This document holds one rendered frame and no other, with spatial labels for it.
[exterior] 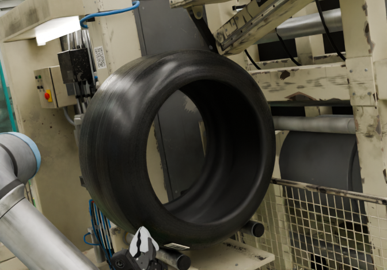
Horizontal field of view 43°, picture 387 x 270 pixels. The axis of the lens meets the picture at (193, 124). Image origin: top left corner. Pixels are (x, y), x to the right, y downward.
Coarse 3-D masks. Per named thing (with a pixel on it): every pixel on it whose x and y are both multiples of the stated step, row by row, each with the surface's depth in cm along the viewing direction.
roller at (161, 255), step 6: (126, 234) 167; (132, 234) 164; (126, 240) 167; (156, 252) 149; (162, 252) 146; (168, 252) 145; (174, 252) 143; (162, 258) 146; (168, 258) 143; (174, 258) 141; (180, 258) 139; (186, 258) 140; (174, 264) 140; (180, 264) 139; (186, 264) 140
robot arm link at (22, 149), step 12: (12, 132) 108; (0, 144) 98; (12, 144) 101; (24, 144) 105; (12, 156) 98; (24, 156) 103; (36, 156) 108; (24, 168) 102; (36, 168) 109; (24, 180) 105
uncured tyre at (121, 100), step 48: (192, 48) 146; (96, 96) 146; (144, 96) 131; (192, 96) 173; (240, 96) 166; (96, 144) 135; (144, 144) 130; (240, 144) 175; (96, 192) 141; (144, 192) 131; (192, 192) 174; (240, 192) 167; (192, 240) 140
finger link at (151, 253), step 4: (148, 240) 126; (148, 244) 125; (152, 244) 124; (148, 248) 124; (152, 248) 123; (148, 252) 123; (152, 252) 122; (148, 256) 122; (152, 256) 122; (152, 260) 122
